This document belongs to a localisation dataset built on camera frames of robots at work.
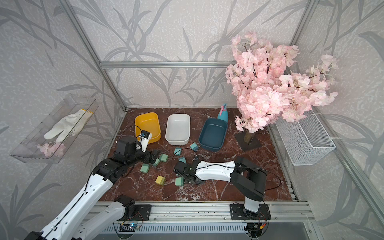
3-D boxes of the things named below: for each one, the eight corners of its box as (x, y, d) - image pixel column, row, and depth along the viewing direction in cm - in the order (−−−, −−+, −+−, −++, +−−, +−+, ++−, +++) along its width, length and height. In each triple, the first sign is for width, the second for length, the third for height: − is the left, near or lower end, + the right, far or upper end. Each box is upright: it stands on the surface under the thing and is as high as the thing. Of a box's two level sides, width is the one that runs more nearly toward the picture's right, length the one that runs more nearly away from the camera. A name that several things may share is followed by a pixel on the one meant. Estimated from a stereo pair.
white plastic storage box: (165, 145, 101) (163, 140, 96) (169, 119, 116) (168, 114, 111) (189, 145, 101) (188, 140, 96) (190, 119, 116) (190, 114, 111)
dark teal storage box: (196, 149, 99) (196, 144, 94) (204, 122, 114) (204, 116, 109) (222, 155, 96) (223, 150, 92) (227, 126, 112) (228, 120, 107)
